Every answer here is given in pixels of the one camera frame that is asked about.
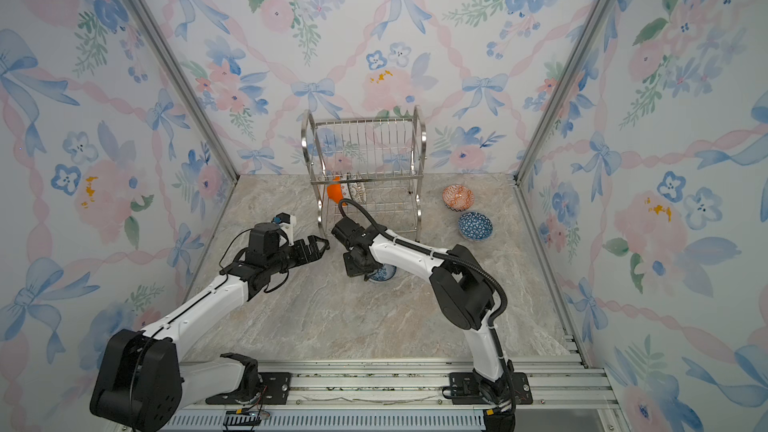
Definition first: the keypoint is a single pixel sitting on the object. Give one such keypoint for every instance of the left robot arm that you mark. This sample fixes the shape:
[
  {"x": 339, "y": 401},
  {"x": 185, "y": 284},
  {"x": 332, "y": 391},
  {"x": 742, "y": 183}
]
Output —
[{"x": 142, "y": 381}]

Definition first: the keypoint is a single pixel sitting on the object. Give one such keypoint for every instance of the orange plastic bowl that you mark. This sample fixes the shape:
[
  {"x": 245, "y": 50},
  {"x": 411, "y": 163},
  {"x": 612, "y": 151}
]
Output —
[{"x": 335, "y": 192}]

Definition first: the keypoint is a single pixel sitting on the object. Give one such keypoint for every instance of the green patterned ceramic bowl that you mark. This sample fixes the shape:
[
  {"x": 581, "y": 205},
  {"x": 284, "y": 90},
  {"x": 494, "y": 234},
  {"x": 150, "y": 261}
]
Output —
[{"x": 349, "y": 190}]

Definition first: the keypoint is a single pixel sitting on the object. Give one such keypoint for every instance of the steel two-tier dish rack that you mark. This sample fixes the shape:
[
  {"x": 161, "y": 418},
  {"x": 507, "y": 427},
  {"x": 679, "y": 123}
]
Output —
[{"x": 386, "y": 152}]

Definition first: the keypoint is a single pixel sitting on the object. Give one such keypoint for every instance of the blue triangle patterned bowl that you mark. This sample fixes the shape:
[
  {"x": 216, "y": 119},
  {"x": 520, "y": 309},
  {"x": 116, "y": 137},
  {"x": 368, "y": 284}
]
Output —
[{"x": 475, "y": 226}]

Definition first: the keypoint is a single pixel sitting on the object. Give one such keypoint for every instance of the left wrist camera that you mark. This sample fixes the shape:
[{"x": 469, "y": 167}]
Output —
[{"x": 268, "y": 237}]

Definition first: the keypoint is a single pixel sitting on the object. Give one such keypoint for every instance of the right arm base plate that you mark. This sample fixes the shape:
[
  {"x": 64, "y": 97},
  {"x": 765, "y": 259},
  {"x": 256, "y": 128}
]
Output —
[{"x": 469, "y": 388}]

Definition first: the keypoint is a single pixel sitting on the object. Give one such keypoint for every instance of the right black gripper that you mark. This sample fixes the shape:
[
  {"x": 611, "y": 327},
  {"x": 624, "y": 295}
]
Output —
[{"x": 350, "y": 271}]

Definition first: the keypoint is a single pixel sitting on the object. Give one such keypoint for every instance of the white mesh strainer basket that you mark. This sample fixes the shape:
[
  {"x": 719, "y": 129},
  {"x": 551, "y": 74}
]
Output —
[{"x": 358, "y": 192}]

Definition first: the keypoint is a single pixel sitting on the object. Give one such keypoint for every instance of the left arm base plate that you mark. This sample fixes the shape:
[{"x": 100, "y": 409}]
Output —
[{"x": 262, "y": 388}]

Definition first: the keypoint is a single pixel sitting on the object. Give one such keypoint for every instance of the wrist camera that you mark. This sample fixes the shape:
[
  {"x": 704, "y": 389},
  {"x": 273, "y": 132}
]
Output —
[
  {"x": 268, "y": 237},
  {"x": 351, "y": 234}
]

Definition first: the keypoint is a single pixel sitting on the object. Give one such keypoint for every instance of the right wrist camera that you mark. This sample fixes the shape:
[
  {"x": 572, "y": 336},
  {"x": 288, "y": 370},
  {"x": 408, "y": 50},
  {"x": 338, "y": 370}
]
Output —
[{"x": 351, "y": 234}]

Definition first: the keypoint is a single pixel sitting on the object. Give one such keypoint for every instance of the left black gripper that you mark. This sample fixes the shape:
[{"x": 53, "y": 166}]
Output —
[{"x": 316, "y": 253}]

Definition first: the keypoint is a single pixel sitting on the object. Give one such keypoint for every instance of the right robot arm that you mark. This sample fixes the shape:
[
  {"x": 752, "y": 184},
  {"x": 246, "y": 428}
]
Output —
[{"x": 467, "y": 296}]

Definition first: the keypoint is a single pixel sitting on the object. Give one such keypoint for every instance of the aluminium mounting rail frame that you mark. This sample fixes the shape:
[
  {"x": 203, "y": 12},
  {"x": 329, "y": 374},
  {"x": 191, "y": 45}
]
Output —
[{"x": 553, "y": 393}]

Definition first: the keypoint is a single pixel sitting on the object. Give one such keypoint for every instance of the blue floral ceramic bowl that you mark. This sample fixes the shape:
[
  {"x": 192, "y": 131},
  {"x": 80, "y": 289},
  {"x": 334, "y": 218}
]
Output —
[{"x": 385, "y": 273}]

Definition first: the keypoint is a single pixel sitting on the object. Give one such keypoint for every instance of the red patterned ceramic bowl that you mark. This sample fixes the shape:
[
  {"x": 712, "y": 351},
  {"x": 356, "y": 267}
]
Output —
[{"x": 458, "y": 197}]

